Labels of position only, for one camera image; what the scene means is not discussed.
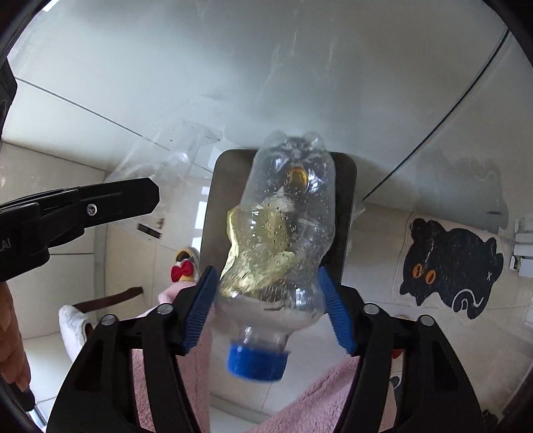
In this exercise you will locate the white wall fixture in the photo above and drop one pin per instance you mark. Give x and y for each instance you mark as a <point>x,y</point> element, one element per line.
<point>522,245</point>

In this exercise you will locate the person's pink fleece trousers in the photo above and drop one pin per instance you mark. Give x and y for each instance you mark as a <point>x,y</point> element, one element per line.
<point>300,408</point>

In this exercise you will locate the crushed clear bottle blue cap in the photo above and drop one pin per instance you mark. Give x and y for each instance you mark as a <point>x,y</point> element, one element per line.
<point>275,233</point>

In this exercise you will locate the white slipper red bow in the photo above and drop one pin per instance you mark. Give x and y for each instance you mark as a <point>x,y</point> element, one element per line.
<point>396,368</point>
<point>185,266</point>

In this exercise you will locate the person's left hand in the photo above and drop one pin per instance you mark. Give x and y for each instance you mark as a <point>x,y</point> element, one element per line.
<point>12,341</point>

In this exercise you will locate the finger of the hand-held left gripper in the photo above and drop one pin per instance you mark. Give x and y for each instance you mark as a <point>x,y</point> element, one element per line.
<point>116,200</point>

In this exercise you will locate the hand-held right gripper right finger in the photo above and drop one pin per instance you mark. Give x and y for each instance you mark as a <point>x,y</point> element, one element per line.
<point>337,312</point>

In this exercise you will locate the black cat floor mat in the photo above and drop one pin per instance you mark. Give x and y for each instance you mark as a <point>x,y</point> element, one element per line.
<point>449,266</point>

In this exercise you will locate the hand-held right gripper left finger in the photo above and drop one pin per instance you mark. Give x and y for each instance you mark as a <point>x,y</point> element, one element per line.
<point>200,310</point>

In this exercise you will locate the clear plastic wrapper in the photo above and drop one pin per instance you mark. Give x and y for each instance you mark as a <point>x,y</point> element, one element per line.
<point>179,145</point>

